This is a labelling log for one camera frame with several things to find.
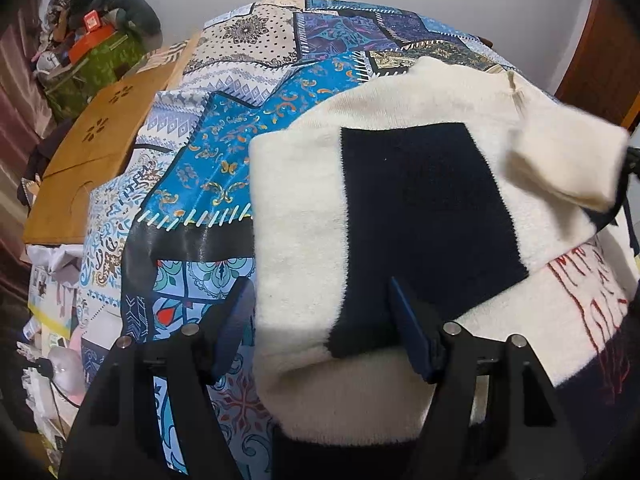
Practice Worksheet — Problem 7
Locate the cream and navy striped sweater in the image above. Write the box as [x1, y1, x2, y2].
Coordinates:
[250, 56, 639, 479]

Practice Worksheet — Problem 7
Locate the pile of colourful clothes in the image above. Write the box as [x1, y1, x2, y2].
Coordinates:
[39, 0, 93, 50]

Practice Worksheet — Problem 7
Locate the blue patchwork bed cover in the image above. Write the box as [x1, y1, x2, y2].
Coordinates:
[78, 0, 506, 479]

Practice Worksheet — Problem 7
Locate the wooden lap desk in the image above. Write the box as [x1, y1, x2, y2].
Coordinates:
[23, 63, 175, 245]

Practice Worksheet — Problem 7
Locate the green fabric storage bag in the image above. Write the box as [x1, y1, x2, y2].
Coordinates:
[41, 32, 145, 122]

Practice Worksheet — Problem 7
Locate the pink striped curtain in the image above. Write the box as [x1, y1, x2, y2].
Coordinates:
[1, 0, 54, 299]

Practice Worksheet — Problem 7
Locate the brown wooden door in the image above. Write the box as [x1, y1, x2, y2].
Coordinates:
[555, 0, 640, 130]

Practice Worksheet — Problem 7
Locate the orange red box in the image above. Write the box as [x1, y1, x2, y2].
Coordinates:
[68, 10, 115, 64]

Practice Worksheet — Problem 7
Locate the dark green plush toy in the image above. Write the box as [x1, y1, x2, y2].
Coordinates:
[101, 0, 163, 51]

